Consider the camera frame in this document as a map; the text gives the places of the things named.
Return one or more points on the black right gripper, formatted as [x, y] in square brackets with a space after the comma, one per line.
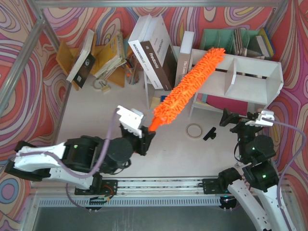
[239, 126]

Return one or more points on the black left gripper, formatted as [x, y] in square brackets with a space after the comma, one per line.
[146, 138]

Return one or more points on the orange microfiber duster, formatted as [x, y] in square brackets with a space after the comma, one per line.
[175, 102]

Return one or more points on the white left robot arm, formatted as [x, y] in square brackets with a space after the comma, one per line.
[79, 161]

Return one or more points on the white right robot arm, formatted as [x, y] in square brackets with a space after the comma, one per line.
[258, 190]

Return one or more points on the white wooden bookshelf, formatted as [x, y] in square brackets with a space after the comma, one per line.
[255, 81]

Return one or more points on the magenta folder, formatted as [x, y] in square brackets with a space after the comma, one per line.
[234, 106]

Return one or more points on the black binder clip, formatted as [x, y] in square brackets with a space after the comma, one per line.
[210, 135]

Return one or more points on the yellow sticky note pad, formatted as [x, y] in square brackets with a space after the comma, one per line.
[155, 102]

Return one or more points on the clear pen cup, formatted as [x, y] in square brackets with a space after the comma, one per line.
[132, 75]

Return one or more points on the grey upright book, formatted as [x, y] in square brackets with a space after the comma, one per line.
[184, 56]

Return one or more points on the teal file organizer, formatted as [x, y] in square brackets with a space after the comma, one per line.
[242, 42]

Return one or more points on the large white brown book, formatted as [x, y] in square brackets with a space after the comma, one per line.
[152, 46]

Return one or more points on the white black leaning book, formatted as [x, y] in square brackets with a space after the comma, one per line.
[83, 61]

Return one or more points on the wooden book stand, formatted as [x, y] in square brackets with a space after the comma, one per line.
[65, 56]

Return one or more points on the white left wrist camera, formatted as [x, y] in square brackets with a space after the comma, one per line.
[131, 120]

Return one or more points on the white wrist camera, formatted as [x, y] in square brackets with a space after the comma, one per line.
[131, 120]
[263, 118]

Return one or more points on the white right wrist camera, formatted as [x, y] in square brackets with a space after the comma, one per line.
[263, 118]

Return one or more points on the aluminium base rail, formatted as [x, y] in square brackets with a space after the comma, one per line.
[134, 187]

